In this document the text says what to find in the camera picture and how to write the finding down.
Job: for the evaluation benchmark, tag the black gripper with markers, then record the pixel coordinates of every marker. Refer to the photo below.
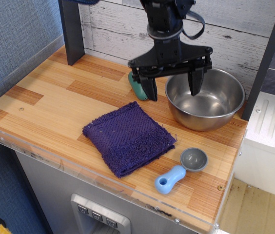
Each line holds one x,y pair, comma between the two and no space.
171,57

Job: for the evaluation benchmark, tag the metal bowl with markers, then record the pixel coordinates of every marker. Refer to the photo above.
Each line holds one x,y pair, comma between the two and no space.
220,97

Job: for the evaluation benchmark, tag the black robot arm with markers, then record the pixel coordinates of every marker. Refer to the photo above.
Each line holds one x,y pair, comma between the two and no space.
165,19

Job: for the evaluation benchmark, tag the green oval toy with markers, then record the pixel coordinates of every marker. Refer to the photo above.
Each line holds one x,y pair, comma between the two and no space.
137,88

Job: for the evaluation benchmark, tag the purple folded towel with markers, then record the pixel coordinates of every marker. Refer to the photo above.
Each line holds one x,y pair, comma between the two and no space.
128,139

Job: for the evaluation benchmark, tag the blue grey measuring scoop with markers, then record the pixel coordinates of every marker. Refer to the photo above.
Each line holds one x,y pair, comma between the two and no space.
191,160

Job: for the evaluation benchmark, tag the white ribbed appliance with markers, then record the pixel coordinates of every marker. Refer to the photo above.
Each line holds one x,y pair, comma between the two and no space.
256,161

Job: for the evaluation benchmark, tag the silver dispenser button panel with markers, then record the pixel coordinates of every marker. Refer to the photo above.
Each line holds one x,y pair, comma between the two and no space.
93,218

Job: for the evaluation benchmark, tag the dark grey right post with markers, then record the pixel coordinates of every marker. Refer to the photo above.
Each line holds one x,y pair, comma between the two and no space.
261,74

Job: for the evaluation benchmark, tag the dark grey post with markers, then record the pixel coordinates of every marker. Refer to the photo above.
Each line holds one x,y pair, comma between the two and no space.
72,32
261,74

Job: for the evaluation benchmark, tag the dark grey left post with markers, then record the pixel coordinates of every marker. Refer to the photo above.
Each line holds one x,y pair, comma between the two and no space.
72,32

